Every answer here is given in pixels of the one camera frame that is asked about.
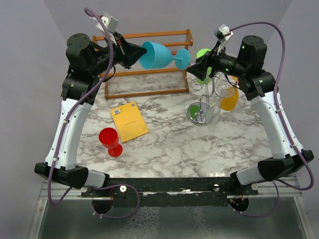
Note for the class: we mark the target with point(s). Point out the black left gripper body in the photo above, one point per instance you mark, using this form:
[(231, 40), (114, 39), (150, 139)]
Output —
[(103, 59)]

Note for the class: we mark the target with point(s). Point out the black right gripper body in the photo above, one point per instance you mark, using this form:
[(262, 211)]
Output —
[(221, 62)]

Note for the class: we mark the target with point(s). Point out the green plastic wine glass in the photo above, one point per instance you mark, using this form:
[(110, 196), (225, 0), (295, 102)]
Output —
[(199, 54)]

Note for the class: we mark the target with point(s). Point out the blue plastic wine glass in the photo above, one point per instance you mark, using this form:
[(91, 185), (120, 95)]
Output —
[(159, 56)]

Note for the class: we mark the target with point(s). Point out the clear champagne flute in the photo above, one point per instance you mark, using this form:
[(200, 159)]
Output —
[(223, 87)]

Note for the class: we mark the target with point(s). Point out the yellow plastic wine glass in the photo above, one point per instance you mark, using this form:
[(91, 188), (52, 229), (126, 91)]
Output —
[(229, 103)]

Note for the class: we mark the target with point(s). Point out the clear round wine glass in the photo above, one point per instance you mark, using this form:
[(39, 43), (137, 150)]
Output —
[(211, 114)]

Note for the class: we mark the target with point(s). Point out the red plastic wine glass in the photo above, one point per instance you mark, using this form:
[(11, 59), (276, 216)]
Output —
[(109, 139)]

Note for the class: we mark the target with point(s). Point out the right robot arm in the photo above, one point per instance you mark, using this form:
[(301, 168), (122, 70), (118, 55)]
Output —
[(258, 85)]

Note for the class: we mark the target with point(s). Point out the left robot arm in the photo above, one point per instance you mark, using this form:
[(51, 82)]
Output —
[(87, 60)]

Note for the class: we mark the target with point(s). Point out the wooden shelf rack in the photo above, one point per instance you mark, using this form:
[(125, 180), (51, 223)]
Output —
[(139, 82)]

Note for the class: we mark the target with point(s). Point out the chrome wine glass rack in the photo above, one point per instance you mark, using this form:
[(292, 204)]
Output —
[(195, 112)]

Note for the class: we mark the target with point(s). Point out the yellow book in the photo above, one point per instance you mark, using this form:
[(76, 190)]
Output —
[(129, 121)]

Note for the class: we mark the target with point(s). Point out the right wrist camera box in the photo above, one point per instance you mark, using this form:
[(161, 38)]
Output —
[(223, 34)]

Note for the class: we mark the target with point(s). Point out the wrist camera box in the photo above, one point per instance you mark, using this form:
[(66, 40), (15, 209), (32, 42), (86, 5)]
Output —
[(223, 34), (110, 22)]

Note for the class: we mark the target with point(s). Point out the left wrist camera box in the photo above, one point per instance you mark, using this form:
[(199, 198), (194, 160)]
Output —
[(110, 22)]

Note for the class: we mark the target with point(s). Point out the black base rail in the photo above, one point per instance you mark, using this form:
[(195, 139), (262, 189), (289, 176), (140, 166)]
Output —
[(170, 192)]

